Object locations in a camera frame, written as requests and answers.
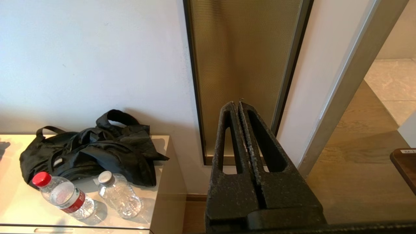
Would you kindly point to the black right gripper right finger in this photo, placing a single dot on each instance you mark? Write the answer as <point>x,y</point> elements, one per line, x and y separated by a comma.
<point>289,198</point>

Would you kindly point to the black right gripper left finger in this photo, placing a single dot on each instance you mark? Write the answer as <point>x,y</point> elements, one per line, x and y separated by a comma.
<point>227,198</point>

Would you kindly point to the cream white cabinet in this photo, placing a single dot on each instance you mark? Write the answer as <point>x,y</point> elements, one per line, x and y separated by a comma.
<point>169,201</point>

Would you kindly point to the grey cap clear bottle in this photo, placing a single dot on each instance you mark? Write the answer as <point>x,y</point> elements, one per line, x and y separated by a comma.
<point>120,198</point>

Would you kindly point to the dark brown wooden table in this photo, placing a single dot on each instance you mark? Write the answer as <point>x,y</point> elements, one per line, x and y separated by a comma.
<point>406,165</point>

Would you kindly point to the black crumpled fabric bag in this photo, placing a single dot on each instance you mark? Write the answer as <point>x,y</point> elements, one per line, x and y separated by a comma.
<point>97,152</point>

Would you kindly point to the red cap water bottle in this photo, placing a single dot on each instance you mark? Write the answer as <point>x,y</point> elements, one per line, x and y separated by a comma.
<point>67,198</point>

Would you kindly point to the grey door frame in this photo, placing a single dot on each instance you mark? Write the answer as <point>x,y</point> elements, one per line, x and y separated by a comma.
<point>352,81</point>

